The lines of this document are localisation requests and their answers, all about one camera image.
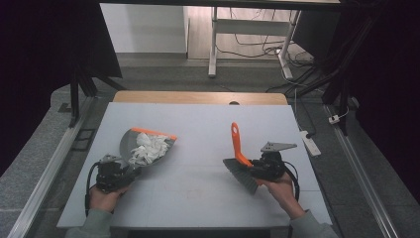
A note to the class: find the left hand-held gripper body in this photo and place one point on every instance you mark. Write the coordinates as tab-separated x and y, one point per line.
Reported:
110	178

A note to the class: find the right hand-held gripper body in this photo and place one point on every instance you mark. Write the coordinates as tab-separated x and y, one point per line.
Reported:
272	168

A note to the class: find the grey dustpan with orange edge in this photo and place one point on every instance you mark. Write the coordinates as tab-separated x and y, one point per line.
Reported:
132	145

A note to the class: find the pile of white paper scraps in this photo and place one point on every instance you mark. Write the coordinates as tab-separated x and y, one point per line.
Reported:
148	148

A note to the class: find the person's left hand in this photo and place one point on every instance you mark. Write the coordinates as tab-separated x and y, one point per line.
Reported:
104	200

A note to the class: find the person's right hand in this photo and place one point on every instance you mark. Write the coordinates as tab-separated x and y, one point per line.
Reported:
284	195

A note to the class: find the white power strip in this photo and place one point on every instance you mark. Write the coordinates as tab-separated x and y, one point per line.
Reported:
310	143

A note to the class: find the small white plug adapter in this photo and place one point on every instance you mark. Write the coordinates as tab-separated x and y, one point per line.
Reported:
334	119

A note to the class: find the black metal stand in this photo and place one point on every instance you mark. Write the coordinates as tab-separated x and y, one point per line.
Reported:
75	95
343	66

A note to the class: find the wooden table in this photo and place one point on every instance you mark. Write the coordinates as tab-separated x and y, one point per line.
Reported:
198	98

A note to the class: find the black curtain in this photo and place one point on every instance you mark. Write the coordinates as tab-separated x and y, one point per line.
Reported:
393	82
39	66

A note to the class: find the aluminium floor rail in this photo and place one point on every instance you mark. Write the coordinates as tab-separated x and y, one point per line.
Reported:
363	185
49	165

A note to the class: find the white desk frame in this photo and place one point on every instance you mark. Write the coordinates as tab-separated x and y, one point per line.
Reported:
251	27

